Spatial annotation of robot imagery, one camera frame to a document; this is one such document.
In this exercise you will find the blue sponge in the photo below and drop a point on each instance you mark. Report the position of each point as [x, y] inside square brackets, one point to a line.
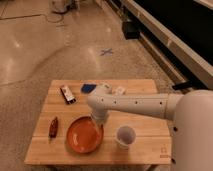
[88, 88]

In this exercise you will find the black box on floor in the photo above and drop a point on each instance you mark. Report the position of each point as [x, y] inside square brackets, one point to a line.
[130, 31]

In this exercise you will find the wooden table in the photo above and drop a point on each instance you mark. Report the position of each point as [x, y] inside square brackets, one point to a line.
[152, 145]

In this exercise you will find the brown red snack packet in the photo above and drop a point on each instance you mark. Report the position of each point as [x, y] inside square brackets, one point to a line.
[53, 128]

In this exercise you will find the orange ceramic bowl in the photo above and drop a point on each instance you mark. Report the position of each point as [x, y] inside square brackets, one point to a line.
[84, 136]

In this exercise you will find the translucent plastic cup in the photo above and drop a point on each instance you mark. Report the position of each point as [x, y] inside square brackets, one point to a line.
[125, 136]

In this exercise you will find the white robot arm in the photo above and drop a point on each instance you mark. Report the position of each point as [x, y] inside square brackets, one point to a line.
[191, 113]

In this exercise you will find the white machine base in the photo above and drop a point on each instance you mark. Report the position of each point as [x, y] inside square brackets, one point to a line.
[62, 6]

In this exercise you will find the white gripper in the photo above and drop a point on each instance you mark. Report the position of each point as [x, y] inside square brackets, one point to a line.
[99, 120]

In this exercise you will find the long white bench rail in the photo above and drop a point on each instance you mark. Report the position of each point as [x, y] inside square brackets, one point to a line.
[181, 63]

